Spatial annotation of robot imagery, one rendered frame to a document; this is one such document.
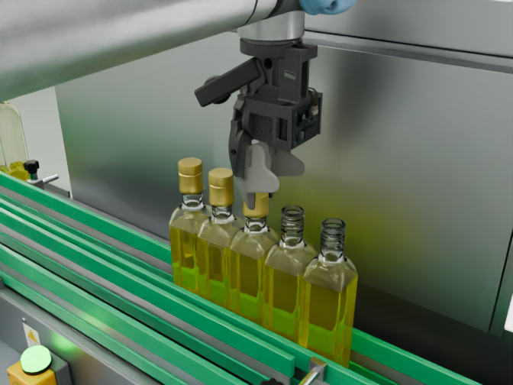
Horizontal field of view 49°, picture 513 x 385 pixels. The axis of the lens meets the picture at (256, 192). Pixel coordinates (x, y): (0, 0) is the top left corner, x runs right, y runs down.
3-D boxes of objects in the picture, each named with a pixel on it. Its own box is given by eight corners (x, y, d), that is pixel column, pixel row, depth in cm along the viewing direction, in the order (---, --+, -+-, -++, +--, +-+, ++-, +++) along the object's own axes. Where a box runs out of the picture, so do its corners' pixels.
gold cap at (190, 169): (180, 184, 83) (179, 156, 81) (204, 184, 83) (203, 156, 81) (177, 195, 79) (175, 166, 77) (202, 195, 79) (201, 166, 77)
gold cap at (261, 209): (273, 210, 75) (274, 180, 73) (258, 221, 73) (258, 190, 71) (252, 203, 77) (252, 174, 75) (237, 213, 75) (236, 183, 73)
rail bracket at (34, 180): (68, 210, 126) (59, 155, 120) (41, 222, 121) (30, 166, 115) (57, 205, 128) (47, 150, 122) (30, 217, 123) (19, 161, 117)
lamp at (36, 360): (57, 363, 91) (54, 349, 89) (33, 380, 87) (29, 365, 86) (40, 351, 93) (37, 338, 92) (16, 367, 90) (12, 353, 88)
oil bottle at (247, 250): (281, 347, 86) (284, 225, 77) (259, 368, 82) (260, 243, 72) (251, 332, 89) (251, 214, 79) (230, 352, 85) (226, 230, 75)
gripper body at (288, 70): (288, 158, 63) (290, 51, 58) (227, 142, 68) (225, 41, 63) (321, 138, 69) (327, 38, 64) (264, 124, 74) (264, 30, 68)
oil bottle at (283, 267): (314, 363, 83) (321, 239, 73) (294, 386, 79) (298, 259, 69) (282, 347, 86) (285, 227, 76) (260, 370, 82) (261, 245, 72)
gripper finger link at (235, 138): (236, 181, 67) (241, 108, 64) (225, 177, 68) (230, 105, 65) (258, 173, 71) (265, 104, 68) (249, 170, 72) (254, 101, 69)
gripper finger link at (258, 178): (269, 225, 68) (276, 151, 64) (230, 211, 71) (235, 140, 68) (282, 218, 70) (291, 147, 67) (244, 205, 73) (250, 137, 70)
